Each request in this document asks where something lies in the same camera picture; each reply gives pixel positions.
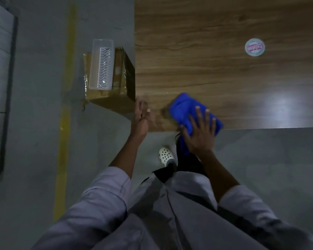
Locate person's left hand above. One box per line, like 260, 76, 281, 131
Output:
130, 97, 152, 140

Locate person's right hand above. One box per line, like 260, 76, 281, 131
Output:
179, 106, 217, 157

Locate blue cloth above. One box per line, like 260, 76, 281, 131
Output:
168, 93, 224, 157

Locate round white foil lid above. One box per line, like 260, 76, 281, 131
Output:
244, 38, 266, 57

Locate person's left forearm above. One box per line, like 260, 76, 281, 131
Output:
108, 135, 146, 179

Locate person's right forearm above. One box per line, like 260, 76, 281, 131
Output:
199, 151, 241, 203

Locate black trousers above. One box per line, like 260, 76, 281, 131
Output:
141, 132, 208, 184

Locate taped brown cardboard box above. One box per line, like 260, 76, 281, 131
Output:
82, 47, 136, 115

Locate white perforated shoe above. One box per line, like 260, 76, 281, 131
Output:
158, 146, 177, 166

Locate wooden table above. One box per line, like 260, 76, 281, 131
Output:
134, 0, 313, 133

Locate clear plastic box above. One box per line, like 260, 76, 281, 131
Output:
89, 39, 115, 91

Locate light denim shirt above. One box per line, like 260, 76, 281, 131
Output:
31, 166, 313, 250

